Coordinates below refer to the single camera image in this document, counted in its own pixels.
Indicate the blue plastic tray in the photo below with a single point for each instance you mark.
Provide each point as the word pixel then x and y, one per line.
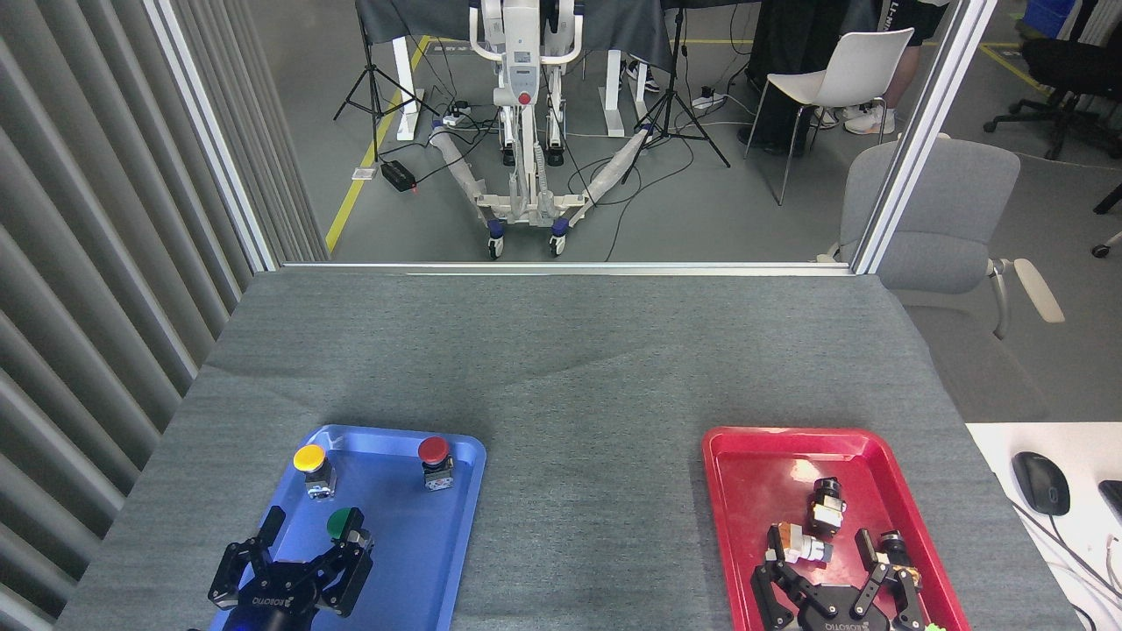
pixel 412 543

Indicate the red plastic tray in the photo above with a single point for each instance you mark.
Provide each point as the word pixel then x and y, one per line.
pixel 754 491

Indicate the red push button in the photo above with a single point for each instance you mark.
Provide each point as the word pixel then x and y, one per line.
pixel 433 450

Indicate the black box with red light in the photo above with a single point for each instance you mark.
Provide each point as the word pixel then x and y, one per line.
pixel 397 175

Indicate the silver frame post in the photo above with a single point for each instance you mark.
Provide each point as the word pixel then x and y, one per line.
pixel 920 140
pixel 215 140

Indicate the white side table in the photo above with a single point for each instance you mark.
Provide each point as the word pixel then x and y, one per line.
pixel 1087 561

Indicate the white power strip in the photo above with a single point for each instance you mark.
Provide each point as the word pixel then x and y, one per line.
pixel 458 112
pixel 708 101

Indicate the black tripod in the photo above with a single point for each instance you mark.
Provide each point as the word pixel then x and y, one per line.
pixel 673 96
pixel 375 88

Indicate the black computer mouse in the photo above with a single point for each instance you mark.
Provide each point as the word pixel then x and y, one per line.
pixel 1040 482

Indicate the black keyboard corner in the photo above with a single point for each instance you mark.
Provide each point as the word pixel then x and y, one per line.
pixel 1113 501

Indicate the grey felt table cover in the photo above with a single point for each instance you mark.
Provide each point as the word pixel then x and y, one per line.
pixel 570 368

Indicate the orange and white switch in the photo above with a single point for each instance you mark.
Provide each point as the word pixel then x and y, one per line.
pixel 799 543

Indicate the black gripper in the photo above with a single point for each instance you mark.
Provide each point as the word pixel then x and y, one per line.
pixel 837 609
pixel 276 600

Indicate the silver frame rail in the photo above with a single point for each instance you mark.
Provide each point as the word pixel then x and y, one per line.
pixel 570 267

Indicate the green push button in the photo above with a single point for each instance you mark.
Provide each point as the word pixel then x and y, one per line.
pixel 342 523

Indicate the white plastic chair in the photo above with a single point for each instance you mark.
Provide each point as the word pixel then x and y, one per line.
pixel 863 66

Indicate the blue bin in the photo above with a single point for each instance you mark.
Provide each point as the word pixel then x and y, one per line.
pixel 1047 16

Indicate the yellow push button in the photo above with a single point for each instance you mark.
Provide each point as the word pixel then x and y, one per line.
pixel 309 457

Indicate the black office chair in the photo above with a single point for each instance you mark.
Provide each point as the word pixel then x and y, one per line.
pixel 1065 66

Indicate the grey office chair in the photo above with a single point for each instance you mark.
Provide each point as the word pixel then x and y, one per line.
pixel 938 228

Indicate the black and gold switch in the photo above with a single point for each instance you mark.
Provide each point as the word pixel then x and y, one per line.
pixel 896 548

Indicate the black chair caster leg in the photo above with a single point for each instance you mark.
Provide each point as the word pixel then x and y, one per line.
pixel 1106 241

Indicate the white stand on wheels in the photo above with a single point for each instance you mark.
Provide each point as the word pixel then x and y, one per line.
pixel 523 88

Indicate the black knob switch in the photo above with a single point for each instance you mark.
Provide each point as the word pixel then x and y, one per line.
pixel 827 508

